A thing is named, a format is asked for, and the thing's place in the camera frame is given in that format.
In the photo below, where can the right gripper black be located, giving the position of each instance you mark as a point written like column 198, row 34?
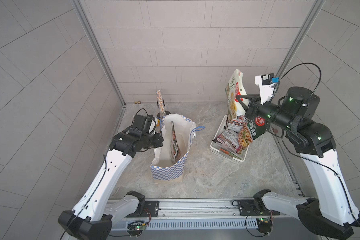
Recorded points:
column 253, row 107

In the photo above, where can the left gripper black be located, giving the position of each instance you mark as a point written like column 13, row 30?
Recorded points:
column 156, row 142

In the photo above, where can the light green condiment packet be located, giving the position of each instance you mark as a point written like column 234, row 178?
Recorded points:
column 234, row 88

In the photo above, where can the white backed condiment packet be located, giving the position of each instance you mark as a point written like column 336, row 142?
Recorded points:
column 175, row 149

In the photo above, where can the blue checkered paper bag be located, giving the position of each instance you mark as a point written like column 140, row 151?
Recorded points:
column 169, row 163

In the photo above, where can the dark green condiment packet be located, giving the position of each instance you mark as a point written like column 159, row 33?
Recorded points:
column 252, row 129

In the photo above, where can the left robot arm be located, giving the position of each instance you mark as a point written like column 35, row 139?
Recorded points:
column 90, row 219

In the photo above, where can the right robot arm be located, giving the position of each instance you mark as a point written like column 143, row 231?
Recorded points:
column 332, row 213

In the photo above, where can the black microphone stand base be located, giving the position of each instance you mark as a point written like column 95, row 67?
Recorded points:
column 159, row 114

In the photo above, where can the white perforated plastic basket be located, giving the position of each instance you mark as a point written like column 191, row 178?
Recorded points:
column 236, row 125

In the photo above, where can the left controller board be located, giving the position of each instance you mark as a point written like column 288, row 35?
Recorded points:
column 136, row 228

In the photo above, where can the controller board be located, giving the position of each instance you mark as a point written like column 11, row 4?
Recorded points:
column 265, row 226
column 136, row 228

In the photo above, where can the right controller board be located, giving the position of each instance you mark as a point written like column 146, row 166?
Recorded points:
column 265, row 226

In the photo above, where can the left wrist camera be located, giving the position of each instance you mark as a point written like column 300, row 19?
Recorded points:
column 143, row 125

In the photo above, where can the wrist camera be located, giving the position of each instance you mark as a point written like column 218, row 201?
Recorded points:
column 268, row 85
column 143, row 125

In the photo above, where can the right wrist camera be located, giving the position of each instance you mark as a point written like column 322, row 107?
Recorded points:
column 268, row 85

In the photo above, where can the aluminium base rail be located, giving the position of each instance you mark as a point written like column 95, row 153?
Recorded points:
column 201, row 214

